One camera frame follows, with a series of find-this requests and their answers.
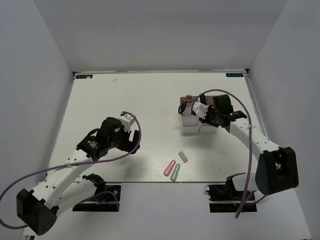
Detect pink tube of pencils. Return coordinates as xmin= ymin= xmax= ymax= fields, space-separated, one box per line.
xmin=184 ymin=94 xmax=194 ymax=107

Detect black handled scissors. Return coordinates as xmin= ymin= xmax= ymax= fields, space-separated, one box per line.
xmin=178 ymin=101 xmax=187 ymax=115

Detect pink correction tape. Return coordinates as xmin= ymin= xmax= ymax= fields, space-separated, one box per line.
xmin=163 ymin=160 xmax=176 ymax=177

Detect grey eraser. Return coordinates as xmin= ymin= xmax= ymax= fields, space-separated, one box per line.
xmin=178 ymin=151 xmax=188 ymax=163

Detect green correction tape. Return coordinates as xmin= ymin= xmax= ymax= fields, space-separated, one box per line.
xmin=170 ymin=163 xmax=181 ymax=182

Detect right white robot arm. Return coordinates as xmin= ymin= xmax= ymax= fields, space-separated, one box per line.
xmin=192 ymin=94 xmax=299 ymax=200

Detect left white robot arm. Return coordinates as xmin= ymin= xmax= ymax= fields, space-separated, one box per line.
xmin=16 ymin=111 xmax=141 ymax=236

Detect right white divided container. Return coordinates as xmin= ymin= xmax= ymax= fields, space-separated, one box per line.
xmin=199 ymin=95 xmax=218 ymax=134

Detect white divided container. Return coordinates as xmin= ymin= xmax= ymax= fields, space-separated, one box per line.
xmin=199 ymin=95 xmax=218 ymax=134
xmin=179 ymin=96 xmax=201 ymax=134

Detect left white divided container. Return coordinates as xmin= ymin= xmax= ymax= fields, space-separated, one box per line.
xmin=179 ymin=96 xmax=201 ymax=134

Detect right blue table label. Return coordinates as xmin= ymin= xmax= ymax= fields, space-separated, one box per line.
xmin=225 ymin=72 xmax=244 ymax=78

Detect blue table label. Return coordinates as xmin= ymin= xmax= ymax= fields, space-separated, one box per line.
xmin=225 ymin=72 xmax=244 ymax=78
xmin=75 ymin=74 xmax=93 ymax=79

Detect left blue table label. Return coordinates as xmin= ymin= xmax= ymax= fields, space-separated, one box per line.
xmin=75 ymin=74 xmax=93 ymax=79

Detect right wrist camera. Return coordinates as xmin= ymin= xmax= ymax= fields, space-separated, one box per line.
xmin=191 ymin=102 xmax=209 ymax=120

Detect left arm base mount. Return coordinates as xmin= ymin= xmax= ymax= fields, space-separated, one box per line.
xmin=72 ymin=184 xmax=122 ymax=213

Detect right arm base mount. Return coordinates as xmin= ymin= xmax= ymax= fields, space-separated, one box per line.
xmin=204 ymin=183 xmax=243 ymax=214

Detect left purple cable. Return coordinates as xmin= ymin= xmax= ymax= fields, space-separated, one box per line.
xmin=0 ymin=110 xmax=143 ymax=230

